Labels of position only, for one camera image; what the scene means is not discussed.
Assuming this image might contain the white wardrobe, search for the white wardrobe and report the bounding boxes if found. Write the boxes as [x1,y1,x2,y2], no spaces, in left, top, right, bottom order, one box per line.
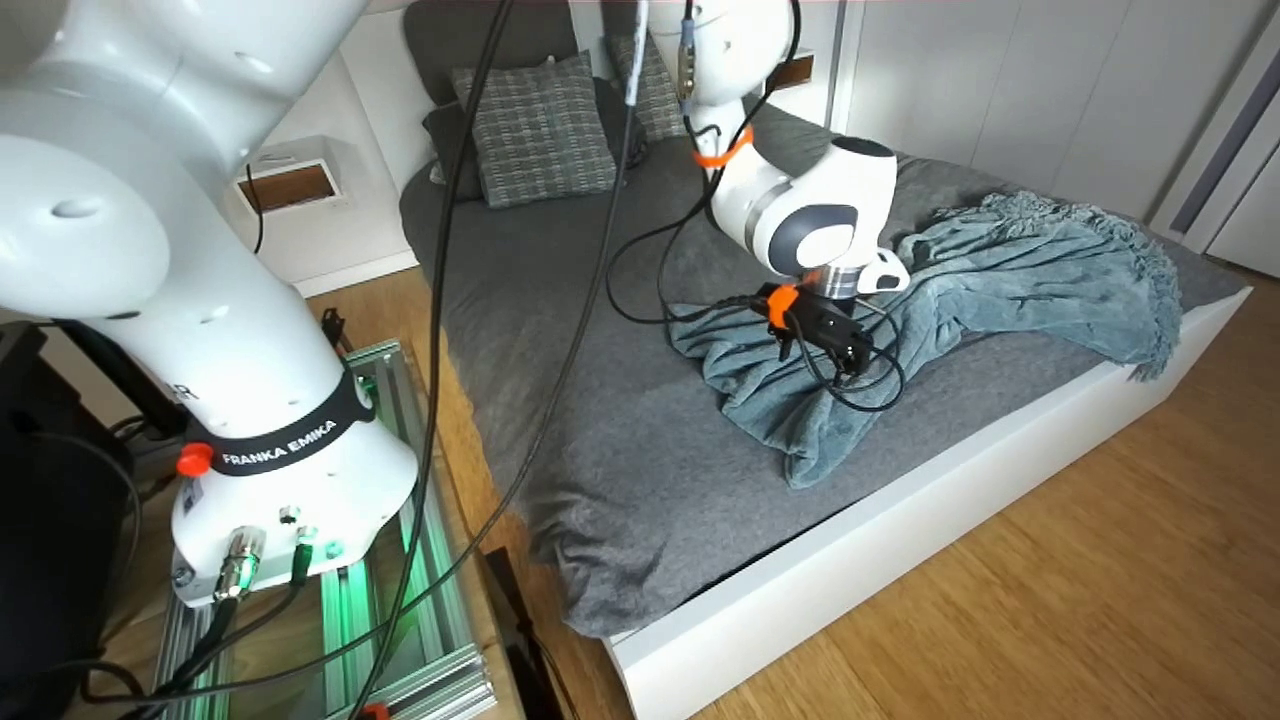
[841,0,1280,282]

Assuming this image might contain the small dark grey pillow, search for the small dark grey pillow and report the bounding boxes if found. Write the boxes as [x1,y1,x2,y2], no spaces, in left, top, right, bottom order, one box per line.
[419,100,491,207]

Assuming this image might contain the grey plaid pillow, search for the grey plaid pillow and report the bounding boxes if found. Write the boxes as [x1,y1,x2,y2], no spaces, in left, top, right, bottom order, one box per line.
[450,50,626,212]
[603,32,698,146]

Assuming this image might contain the aluminium profile robot stand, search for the aluminium profile robot stand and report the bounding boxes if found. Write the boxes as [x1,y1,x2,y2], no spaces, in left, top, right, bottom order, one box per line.
[158,334,500,720]

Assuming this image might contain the blue fringed towel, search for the blue fringed towel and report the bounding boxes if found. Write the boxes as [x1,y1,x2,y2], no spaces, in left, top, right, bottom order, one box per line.
[665,189,1187,490]

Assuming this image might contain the white bed frame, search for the white bed frame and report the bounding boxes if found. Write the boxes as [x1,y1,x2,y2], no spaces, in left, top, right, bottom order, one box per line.
[603,280,1258,720]

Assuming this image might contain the red base knob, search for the red base knob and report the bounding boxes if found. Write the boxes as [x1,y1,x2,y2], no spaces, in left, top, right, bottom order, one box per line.
[173,439,219,482]

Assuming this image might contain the black box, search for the black box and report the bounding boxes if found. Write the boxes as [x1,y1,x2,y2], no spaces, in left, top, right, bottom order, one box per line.
[0,315,143,720]

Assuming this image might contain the large dark grey cushion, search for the large dark grey cushion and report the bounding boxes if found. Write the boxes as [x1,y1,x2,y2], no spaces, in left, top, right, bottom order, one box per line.
[401,0,579,109]

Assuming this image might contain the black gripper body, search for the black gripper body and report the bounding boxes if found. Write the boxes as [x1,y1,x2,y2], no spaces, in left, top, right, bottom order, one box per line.
[786,293,880,370]

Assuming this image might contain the grey bed cover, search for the grey bed cover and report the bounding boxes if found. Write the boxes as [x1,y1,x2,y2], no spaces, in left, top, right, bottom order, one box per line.
[395,96,1258,643]

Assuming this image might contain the orange forearm cable clip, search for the orange forearm cable clip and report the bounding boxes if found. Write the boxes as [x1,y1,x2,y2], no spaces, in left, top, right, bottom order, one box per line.
[687,118,761,176]

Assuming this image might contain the orange wrist cable clip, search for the orange wrist cable clip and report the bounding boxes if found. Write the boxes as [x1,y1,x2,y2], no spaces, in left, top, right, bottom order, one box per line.
[761,280,808,334]

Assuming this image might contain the black base cables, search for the black base cables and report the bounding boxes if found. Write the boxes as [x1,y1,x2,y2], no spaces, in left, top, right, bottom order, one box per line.
[72,530,324,720]

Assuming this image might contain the black floor bar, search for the black floor bar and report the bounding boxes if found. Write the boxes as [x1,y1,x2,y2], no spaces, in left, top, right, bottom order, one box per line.
[475,544,574,720]

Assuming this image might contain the white nightstand wooden opening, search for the white nightstand wooden opening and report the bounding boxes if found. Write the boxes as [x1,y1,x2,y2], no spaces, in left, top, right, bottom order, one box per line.
[768,47,850,130]

